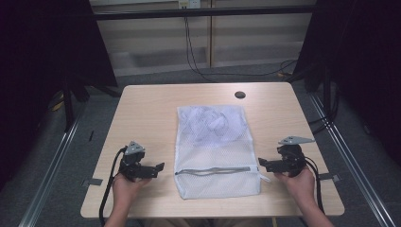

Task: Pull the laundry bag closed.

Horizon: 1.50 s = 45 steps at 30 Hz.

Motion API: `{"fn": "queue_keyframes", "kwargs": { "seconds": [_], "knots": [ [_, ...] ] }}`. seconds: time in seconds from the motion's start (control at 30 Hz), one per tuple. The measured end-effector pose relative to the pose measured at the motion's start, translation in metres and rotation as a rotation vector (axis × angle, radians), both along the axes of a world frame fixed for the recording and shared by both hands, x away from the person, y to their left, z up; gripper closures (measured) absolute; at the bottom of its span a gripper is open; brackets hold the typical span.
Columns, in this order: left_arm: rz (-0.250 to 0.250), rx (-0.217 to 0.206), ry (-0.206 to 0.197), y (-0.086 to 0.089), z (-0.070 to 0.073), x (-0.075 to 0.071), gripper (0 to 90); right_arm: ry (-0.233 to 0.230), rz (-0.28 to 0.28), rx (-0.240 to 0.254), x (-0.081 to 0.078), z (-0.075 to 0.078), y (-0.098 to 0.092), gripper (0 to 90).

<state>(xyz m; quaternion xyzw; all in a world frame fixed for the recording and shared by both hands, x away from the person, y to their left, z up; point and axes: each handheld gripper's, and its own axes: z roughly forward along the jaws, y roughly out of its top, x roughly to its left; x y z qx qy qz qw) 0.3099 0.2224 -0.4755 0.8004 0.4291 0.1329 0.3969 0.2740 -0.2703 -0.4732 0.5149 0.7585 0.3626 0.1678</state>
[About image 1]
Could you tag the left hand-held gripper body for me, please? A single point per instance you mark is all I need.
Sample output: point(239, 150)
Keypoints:
point(134, 167)

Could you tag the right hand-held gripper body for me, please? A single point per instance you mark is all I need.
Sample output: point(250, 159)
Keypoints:
point(291, 160)

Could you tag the white mesh laundry bag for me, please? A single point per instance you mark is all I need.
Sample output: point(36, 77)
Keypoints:
point(217, 154)

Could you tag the person's left hand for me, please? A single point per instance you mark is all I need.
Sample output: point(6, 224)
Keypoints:
point(124, 190)

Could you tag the person's right hand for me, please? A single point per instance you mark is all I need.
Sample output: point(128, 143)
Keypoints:
point(301, 187)

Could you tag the grey tape strip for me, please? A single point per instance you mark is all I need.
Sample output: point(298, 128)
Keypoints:
point(329, 177)
point(93, 182)

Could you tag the small black floor tape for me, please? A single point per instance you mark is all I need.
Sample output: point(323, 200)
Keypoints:
point(91, 135)

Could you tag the pale blue cloth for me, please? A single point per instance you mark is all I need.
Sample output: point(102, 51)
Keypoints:
point(211, 123)

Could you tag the black metal stand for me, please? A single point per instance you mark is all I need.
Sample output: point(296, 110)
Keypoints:
point(67, 104)
point(327, 94)

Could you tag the black curtain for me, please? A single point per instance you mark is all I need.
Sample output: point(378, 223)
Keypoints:
point(365, 63)
point(38, 63)

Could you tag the black horizontal bar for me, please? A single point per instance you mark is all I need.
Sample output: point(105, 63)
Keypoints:
point(205, 12)

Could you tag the metal floor rail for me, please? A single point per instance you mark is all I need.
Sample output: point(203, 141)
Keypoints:
point(353, 167)
point(52, 171)

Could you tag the white wall outlet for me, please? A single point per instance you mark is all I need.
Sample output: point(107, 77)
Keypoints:
point(189, 3)

